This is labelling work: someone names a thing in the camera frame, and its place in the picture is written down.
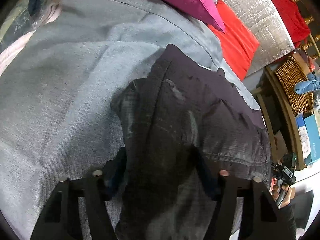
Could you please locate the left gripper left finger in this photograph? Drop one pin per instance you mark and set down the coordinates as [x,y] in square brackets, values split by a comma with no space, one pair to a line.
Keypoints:
[76,205]

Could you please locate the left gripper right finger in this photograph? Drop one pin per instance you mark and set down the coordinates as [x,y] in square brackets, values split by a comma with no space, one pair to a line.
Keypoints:
[261,219]

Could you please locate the black puffer jacket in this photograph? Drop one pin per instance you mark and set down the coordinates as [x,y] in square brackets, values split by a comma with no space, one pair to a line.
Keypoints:
[179,107]

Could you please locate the right forearm black sleeve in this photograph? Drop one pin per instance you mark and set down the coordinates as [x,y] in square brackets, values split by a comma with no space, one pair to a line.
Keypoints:
[289,216]

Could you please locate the person's right hand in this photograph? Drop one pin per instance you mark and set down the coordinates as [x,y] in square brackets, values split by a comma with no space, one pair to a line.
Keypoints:
[283,193]

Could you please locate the blue cardboard box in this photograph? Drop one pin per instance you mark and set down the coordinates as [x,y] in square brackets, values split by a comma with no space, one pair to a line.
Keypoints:
[309,137]

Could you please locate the wooden shelf unit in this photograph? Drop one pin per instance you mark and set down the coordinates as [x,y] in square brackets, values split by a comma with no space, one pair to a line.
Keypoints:
[278,113]

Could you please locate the light blue cloth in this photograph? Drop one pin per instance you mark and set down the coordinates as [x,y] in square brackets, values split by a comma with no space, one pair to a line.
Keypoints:
[312,84]

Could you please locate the wicker basket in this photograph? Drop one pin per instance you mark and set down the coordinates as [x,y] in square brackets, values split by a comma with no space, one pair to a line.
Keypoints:
[289,74]

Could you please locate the grey bed blanket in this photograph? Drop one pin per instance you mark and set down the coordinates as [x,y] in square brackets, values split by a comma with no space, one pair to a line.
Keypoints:
[56,119]

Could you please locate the red pillow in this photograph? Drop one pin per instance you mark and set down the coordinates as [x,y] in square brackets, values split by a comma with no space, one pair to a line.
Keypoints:
[238,43]

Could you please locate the red cloth on headboard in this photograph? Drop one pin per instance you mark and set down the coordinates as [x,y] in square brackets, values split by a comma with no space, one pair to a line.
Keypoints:
[295,24]

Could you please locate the silver foil insulation mat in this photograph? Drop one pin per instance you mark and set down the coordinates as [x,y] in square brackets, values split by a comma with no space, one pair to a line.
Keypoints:
[263,20]

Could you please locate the wooden bed headboard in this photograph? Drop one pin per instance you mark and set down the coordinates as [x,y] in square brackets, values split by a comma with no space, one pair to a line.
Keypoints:
[309,10]

